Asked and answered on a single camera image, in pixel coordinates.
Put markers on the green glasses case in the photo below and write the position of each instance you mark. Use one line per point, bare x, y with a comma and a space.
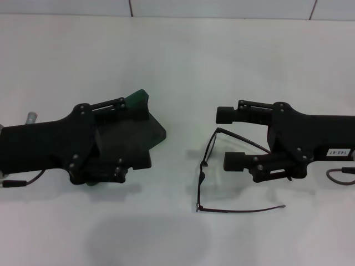
130, 138

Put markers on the black thin-framed glasses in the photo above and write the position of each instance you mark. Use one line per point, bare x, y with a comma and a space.
202, 174

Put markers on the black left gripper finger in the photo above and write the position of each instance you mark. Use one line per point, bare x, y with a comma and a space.
141, 160
137, 113

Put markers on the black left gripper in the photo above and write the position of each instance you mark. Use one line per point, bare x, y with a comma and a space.
50, 147

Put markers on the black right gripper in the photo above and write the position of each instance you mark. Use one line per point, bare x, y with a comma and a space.
310, 135

